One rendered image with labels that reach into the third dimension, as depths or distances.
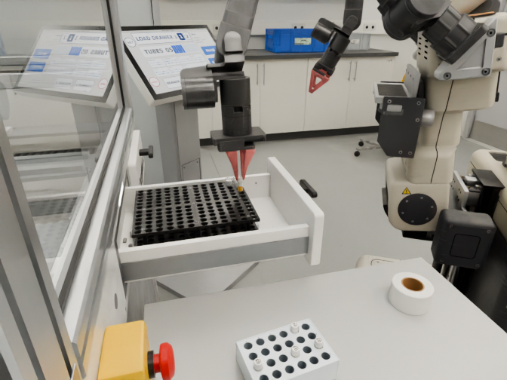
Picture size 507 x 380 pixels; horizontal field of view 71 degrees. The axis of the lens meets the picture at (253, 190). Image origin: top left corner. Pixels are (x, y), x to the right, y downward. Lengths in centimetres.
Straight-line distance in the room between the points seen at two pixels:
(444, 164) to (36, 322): 100
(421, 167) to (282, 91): 287
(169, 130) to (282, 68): 234
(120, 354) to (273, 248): 32
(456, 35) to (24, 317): 83
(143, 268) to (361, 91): 379
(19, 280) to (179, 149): 142
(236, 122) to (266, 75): 309
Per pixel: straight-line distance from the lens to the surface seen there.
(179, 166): 167
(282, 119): 390
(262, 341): 58
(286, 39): 393
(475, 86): 109
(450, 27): 88
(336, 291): 72
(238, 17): 72
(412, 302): 70
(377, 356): 63
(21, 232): 26
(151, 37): 156
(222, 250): 62
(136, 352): 43
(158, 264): 62
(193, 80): 67
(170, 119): 160
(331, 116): 412
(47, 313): 29
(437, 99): 107
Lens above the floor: 123
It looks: 26 degrees down
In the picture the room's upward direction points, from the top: straight up
